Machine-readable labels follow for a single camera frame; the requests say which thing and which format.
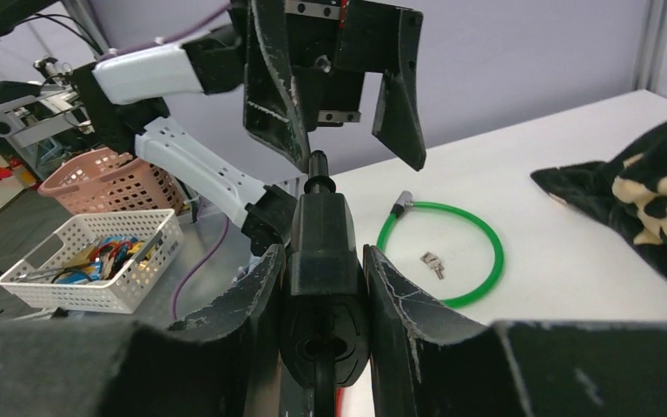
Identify red cable lock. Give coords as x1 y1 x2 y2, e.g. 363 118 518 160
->
334 387 345 417

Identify white plastic basket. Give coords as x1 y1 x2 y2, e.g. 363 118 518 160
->
0 208 184 314

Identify small silver keys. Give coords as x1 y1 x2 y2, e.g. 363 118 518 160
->
420 252 445 281

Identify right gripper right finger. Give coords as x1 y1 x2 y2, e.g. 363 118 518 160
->
363 246 667 416

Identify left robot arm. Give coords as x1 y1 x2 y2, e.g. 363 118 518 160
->
70 1 426 255

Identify background lab equipment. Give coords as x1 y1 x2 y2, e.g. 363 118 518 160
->
0 0 104 185

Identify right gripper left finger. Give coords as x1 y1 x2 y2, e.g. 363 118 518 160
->
0 245 285 416

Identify pink plastic basket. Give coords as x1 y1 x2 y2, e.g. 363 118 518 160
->
38 148 185 215

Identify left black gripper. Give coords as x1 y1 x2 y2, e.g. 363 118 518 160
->
182 1 426 173

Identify black floral pillow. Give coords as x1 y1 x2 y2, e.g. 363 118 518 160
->
530 122 667 280

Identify green cable lock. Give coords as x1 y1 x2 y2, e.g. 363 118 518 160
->
375 190 506 309

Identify black padlock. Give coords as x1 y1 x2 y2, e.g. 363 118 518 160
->
279 150 371 416

